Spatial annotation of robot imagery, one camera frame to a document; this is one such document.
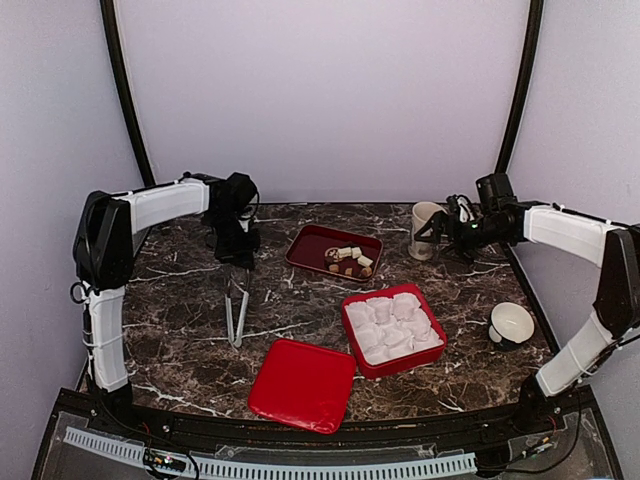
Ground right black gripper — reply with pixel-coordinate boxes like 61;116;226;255
415;210;510;265

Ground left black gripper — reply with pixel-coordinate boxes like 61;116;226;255
206;209;262;271

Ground metal tongs white handles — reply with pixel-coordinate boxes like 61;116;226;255
223;266;251;349

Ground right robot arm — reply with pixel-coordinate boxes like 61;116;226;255
411;196;639;434

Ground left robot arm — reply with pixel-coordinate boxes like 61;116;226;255
70;172;260;436

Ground cream mug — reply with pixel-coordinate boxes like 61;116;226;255
408;202;444;261

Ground dark red tray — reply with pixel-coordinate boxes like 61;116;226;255
285;225;383;283

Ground white bowl dark base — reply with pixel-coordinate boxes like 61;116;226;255
488;302;535;351

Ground red box with liners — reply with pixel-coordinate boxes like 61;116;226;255
341;283;448;379

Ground red box lid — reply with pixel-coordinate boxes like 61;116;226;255
248;339;356;435

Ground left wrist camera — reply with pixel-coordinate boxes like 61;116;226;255
216;172;259;218

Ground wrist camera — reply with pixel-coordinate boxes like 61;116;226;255
476;172;517;212
216;172;259;218

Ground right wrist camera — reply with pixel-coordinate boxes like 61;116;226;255
476;172;517;212

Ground right black frame post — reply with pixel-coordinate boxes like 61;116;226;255
494;0;545;173

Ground black frame post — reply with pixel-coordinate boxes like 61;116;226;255
99;0;156;187
494;0;545;173

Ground grey cable duct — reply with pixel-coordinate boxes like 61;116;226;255
63;427;477;480

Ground left black frame post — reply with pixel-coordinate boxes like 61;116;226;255
99;0;156;187

